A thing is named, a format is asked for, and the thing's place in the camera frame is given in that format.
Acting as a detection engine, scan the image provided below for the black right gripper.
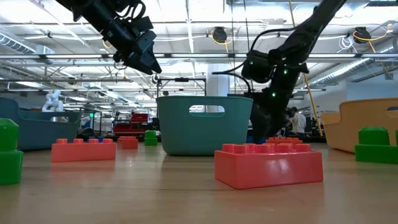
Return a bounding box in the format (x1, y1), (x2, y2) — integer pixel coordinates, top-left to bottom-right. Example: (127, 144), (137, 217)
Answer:
(250, 90), (295, 142)

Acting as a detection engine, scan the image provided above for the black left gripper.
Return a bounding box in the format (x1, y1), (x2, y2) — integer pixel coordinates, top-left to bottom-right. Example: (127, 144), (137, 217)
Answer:
(104, 16), (163, 76)

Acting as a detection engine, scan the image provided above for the green toy block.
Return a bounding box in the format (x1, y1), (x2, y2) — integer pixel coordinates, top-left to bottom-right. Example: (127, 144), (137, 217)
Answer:
(0, 118), (24, 186)
(144, 129), (158, 147)
(354, 126), (398, 165)

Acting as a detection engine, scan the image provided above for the small orange toy block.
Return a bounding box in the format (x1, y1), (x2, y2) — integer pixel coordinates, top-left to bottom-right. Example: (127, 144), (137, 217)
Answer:
(117, 136), (139, 150)

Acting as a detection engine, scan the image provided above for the long orange toy block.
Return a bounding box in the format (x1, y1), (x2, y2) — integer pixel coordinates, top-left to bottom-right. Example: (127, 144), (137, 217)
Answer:
(50, 138), (117, 163)

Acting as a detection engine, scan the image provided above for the large orange toy block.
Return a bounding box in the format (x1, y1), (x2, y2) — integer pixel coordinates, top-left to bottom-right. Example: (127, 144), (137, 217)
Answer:
(214, 143), (324, 190)

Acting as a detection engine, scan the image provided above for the person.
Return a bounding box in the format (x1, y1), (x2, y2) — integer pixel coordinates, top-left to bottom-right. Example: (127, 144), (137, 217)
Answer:
(287, 106), (308, 138)

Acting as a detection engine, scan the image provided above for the teal plastic bin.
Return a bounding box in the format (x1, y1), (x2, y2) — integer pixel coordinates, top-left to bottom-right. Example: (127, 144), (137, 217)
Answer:
(155, 95), (254, 156)

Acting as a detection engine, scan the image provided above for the red storage bins rack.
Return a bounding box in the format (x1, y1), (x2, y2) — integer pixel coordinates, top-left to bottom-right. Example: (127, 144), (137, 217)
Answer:
(113, 113), (149, 137)

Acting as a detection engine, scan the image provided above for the yellow plastic bin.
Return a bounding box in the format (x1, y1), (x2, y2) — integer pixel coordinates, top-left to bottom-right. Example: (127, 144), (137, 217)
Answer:
(320, 98), (398, 153)

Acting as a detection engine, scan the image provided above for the white robot figure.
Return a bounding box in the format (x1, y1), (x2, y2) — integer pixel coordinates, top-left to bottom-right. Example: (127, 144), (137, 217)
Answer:
(42, 89), (70, 123)

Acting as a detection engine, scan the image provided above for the dark blue plastic bin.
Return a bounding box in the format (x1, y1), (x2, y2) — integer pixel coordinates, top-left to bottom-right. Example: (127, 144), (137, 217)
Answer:
(0, 97), (82, 152)

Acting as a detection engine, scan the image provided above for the black metal stand frame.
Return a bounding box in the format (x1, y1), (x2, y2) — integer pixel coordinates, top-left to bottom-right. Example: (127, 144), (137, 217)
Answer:
(157, 77), (207, 98)

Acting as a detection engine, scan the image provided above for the yellow hanging cable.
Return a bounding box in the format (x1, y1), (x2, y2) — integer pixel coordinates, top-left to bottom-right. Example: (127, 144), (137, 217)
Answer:
(287, 0), (324, 137)

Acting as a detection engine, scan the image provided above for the black ceiling cord reel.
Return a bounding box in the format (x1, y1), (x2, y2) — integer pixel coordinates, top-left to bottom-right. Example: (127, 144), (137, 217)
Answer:
(353, 26), (373, 44)
(210, 26), (229, 44)

